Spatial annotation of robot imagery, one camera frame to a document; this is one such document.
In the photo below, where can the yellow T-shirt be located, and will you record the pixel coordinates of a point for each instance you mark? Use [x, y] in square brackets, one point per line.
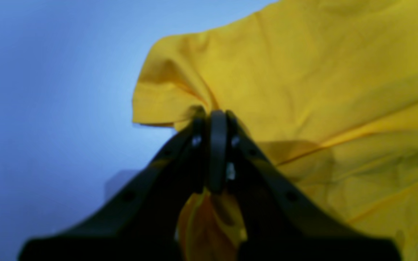
[328, 90]

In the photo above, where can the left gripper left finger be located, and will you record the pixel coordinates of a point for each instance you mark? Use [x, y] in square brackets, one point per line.
[139, 222]

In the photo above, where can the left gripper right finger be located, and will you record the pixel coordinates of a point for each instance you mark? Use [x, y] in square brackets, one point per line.
[281, 223]

